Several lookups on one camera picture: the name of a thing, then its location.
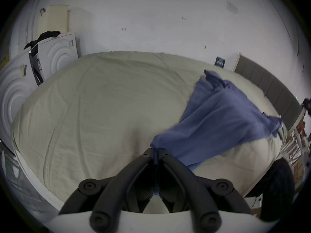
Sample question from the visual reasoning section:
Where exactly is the blue shirt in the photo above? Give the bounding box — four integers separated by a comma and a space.
150, 70, 283, 196

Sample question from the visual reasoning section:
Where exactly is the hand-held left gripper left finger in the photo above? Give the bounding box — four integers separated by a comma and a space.
59, 148, 156, 233

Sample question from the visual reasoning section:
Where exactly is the white shelf with items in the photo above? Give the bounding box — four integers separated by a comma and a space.
283, 97, 311, 179

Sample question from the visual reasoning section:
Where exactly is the bed with beige sheet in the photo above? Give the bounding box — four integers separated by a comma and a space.
11, 51, 288, 214

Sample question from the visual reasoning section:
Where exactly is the grey padded headboard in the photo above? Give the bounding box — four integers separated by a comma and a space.
234, 55, 303, 130

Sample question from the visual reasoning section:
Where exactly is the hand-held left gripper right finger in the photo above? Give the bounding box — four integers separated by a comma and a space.
158, 148, 253, 233

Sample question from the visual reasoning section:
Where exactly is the black cloth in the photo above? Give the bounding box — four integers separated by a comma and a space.
23, 31, 61, 50

